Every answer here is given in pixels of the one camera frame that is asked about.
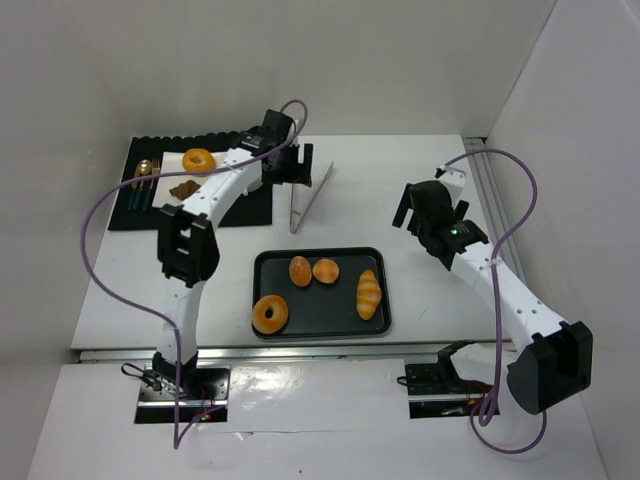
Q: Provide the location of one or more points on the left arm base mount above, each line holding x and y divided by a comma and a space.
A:
206, 399

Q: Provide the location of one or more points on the aluminium rail right side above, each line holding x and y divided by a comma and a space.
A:
481, 166

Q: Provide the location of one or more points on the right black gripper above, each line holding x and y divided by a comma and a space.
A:
417, 220

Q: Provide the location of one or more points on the gold fork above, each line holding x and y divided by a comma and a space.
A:
155, 169

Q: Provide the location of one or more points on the metal tongs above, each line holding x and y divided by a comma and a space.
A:
298, 214

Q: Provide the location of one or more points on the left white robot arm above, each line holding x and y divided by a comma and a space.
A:
187, 246

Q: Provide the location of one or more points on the orange hollow bun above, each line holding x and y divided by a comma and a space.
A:
197, 160

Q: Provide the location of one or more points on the round orange bun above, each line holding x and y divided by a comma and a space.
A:
326, 271

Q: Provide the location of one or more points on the ring donut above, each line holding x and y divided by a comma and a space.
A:
270, 314

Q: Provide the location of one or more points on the round sugared bun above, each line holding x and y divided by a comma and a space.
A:
300, 271

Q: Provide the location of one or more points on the white square plate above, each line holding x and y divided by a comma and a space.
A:
171, 162

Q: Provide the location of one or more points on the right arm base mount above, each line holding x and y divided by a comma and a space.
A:
435, 390

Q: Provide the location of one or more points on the black placemat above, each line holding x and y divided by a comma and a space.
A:
255, 209

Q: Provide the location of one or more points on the chocolate croissant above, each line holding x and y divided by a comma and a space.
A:
184, 190

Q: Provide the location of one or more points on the gold spoon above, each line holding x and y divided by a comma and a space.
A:
143, 169

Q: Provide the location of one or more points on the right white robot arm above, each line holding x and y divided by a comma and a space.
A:
552, 359

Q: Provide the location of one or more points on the black baking tray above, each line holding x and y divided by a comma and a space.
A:
322, 311

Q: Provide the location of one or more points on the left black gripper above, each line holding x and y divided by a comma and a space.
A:
293, 167

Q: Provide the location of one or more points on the striped yellow bread roll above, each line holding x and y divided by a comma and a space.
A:
368, 295

